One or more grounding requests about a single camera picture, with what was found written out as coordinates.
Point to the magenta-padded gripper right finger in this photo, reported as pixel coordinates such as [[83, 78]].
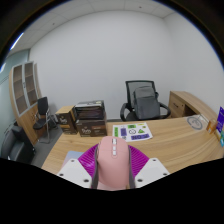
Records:
[[143, 161]]

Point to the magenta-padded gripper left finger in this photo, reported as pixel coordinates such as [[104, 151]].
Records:
[[83, 163]]

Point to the pink computer mouse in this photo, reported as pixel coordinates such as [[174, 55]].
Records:
[[113, 163]]

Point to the white green purple sticker sheet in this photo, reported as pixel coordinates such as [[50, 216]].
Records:
[[132, 132]]

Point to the brown cardboard box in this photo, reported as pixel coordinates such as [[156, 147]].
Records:
[[66, 120], [91, 128]]

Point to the black box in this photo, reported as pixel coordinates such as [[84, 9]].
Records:
[[89, 110]]

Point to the grey backpack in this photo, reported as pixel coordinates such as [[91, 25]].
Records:
[[146, 103]]

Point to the black armchair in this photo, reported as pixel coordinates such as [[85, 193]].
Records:
[[15, 145]]

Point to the wooden side desk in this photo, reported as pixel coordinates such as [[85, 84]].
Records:
[[186, 101]]

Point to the black mesh office chair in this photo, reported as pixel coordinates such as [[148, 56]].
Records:
[[131, 86]]

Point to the purple hanging package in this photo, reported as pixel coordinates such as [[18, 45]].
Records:
[[220, 120]]

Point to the wooden shelf unit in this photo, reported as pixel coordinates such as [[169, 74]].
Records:
[[25, 96]]

